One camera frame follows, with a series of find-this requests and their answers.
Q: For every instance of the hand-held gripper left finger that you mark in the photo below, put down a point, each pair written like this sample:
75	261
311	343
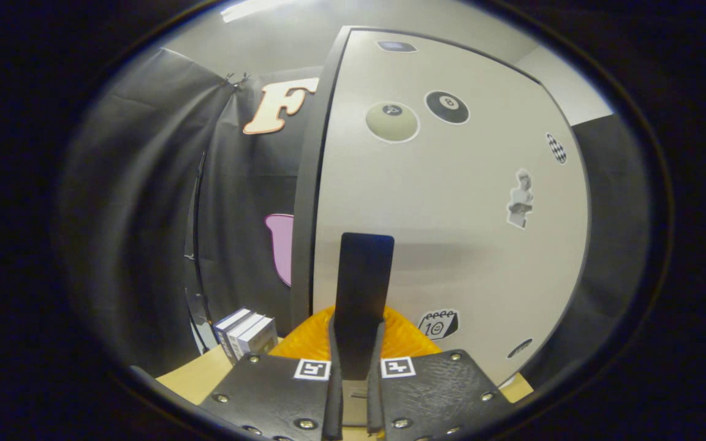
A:
333	398

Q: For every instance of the dark grey cabinet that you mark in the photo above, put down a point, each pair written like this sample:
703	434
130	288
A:
304	214

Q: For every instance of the grey cabinet door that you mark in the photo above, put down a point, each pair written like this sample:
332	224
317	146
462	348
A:
451	245

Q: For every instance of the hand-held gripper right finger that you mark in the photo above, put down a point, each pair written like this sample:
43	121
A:
375	398

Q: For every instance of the black backdrop cloth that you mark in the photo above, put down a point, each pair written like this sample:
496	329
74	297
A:
144	214

